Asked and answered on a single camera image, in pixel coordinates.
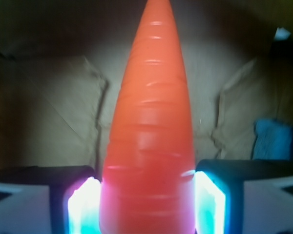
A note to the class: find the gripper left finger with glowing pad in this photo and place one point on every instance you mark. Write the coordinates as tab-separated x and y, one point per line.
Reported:
49	200

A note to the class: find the brown paper bag tray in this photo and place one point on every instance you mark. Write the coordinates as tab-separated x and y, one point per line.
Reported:
62	64

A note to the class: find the blue sponge block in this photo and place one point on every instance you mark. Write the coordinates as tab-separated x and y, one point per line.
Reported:
273	140

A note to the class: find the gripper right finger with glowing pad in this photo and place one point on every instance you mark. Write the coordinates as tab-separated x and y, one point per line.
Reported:
244	197

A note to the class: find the orange toy carrot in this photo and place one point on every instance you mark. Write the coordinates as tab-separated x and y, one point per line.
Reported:
148	173

